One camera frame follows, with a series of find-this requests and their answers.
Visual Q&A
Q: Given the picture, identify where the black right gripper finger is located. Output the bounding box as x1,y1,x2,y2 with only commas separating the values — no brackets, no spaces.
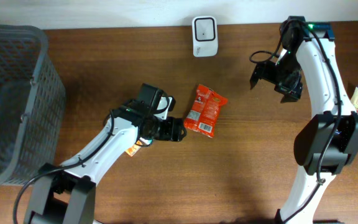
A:
280,94,300,103
250,73,260,90

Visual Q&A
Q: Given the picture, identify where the red candy bag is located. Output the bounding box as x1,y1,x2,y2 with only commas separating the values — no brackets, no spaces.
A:
184,84,228,138

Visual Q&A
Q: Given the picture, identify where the orange tissue pack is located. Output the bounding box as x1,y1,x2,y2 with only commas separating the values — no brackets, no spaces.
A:
126,141,143,157

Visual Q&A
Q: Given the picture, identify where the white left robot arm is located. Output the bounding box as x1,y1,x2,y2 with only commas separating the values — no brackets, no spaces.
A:
12,83,186,223

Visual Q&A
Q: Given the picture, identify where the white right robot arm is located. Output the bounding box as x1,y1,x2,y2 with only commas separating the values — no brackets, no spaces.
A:
250,16,358,223

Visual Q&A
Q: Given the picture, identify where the white barcode scanner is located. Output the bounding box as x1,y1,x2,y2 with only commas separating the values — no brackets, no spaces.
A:
191,16,219,57

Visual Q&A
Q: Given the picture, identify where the grey plastic basket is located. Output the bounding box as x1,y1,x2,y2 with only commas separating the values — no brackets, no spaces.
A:
0,25,66,185

